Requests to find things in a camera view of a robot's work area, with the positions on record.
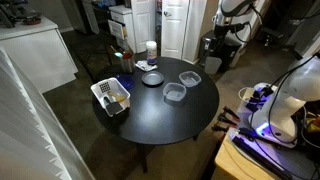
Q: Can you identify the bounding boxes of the wooden spoon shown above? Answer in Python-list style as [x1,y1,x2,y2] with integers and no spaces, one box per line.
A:
[107,91,128,103]

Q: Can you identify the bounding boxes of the black clamp red tip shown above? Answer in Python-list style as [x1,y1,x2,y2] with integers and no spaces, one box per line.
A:
[211,123,231,133]
[217,113,238,127]
[222,105,241,122]

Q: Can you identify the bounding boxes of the white window blinds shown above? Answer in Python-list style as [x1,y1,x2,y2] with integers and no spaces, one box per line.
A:
[0,46,96,180]

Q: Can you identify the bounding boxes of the long black bar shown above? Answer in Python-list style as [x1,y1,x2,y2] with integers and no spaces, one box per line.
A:
[231,134,295,180]

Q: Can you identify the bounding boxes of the white drawer cabinet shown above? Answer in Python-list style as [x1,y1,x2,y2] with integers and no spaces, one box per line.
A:
[107,4,137,53]

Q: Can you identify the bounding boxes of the round black table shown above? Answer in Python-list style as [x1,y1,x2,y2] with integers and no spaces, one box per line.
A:
[91,56,221,174]

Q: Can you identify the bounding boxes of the white panel door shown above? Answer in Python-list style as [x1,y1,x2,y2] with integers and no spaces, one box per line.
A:
[160,0,190,61]
[130,0,156,54]

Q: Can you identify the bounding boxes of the white wipes canister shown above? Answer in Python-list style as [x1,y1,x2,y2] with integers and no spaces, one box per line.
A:
[145,40,158,66]

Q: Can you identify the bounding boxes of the red-handled utensil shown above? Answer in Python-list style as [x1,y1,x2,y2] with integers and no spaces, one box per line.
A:
[121,49,133,61]

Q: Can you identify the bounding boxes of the teal-handled utensil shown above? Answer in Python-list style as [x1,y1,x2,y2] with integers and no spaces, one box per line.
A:
[110,45,124,59]

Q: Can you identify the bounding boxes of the black round plate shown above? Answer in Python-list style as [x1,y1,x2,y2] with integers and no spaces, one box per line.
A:
[141,71,165,87]

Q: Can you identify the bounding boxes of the blue round plate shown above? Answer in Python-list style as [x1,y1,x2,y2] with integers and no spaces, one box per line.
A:
[116,73,136,90]

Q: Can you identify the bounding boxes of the black chair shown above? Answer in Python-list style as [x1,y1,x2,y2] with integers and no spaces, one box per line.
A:
[259,25,285,48]

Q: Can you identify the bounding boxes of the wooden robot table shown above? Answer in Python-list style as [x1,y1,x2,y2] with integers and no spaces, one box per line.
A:
[214,131,284,180]

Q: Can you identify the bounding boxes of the black appliance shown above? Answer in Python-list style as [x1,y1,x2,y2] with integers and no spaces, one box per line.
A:
[0,0,42,28]

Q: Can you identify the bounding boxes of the black spatula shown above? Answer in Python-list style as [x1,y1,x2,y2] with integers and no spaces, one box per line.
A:
[103,96,123,116]

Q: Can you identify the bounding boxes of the white counter cabinet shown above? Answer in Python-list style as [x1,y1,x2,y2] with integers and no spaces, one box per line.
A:
[0,15,79,95]

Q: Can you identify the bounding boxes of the black trash can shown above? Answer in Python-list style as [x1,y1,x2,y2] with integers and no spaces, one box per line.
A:
[199,29,243,73]

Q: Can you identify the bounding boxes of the grey metal base plate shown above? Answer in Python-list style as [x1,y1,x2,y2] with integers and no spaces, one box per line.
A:
[229,126,320,180]

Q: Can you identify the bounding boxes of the clear plastic bowl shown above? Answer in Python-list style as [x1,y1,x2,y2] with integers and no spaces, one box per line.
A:
[162,82,188,102]
[178,70,203,88]

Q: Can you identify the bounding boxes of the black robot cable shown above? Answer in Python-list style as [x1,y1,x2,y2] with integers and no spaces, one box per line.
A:
[267,53,320,145]

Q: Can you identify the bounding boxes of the white plastic basket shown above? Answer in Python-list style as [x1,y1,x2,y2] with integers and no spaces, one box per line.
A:
[90,77,132,118]

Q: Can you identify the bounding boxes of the crumpled foil packet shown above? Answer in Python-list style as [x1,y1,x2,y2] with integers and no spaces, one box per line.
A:
[134,59,159,73]

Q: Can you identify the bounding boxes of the metal utensil cup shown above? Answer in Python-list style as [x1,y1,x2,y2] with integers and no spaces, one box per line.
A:
[119,54,136,74]

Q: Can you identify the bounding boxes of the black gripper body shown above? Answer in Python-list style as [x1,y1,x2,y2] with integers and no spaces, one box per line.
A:
[213,22,238,43]

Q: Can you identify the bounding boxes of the small white waste bin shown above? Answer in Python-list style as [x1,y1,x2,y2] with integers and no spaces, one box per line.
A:
[203,55,223,76]

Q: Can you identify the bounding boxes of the dark red bowl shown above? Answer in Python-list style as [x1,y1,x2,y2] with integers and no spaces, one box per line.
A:
[22,16,43,26]

